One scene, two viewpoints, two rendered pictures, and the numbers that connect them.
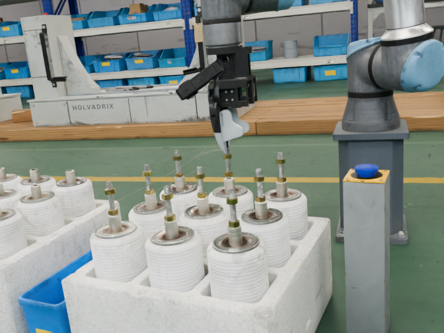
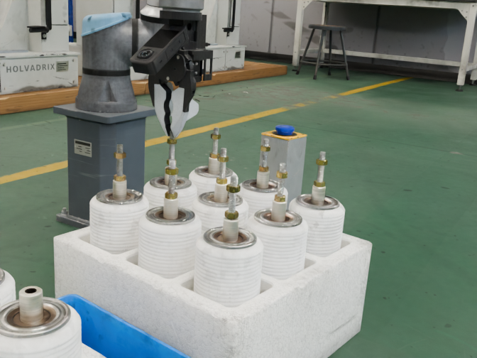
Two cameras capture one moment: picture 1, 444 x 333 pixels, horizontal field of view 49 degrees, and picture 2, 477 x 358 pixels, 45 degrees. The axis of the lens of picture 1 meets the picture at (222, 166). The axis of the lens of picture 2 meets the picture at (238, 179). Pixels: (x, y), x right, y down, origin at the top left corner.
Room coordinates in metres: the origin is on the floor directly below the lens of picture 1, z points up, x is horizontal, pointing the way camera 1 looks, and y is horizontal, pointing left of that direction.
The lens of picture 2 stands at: (0.67, 0.95, 0.56)
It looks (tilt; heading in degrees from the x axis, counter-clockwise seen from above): 16 degrees down; 281
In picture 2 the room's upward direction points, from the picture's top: 4 degrees clockwise
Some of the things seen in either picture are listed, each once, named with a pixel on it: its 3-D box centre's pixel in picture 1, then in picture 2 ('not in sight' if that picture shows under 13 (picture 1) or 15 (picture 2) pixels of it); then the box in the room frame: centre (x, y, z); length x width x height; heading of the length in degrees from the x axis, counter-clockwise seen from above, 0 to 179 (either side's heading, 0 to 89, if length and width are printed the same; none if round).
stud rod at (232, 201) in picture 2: (111, 201); (232, 202); (0.83, 0.20, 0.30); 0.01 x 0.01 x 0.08
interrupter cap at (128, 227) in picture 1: (115, 230); (230, 238); (0.83, 0.20, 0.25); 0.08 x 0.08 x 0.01
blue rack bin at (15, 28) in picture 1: (18, 28); not in sight; (6.80, 2.52, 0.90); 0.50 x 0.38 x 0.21; 162
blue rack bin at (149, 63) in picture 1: (147, 59); not in sight; (6.23, 0.80, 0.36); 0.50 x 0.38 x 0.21; 162
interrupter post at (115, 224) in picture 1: (115, 223); (230, 229); (0.83, 0.20, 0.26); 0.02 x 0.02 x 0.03
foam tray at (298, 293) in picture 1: (211, 287); (215, 286); (0.88, 0.04, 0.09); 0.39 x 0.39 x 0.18; 64
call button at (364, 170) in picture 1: (366, 172); (284, 131); (0.82, -0.25, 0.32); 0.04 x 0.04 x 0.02
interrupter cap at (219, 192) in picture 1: (230, 191); (170, 183); (0.99, -0.01, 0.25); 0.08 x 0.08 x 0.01
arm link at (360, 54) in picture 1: (371, 63); (109, 40); (1.29, -0.41, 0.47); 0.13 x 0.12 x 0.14; 23
